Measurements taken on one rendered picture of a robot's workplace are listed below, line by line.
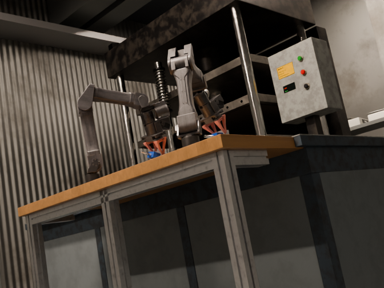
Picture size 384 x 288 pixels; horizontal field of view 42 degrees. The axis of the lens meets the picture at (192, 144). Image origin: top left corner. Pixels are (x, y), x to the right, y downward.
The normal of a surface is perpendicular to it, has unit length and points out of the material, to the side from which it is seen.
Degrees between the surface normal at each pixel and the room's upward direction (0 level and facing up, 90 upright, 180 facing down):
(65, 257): 90
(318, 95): 90
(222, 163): 90
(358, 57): 90
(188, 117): 75
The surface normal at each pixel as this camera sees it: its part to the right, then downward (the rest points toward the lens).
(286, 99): -0.71, 0.00
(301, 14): 0.68, -0.26
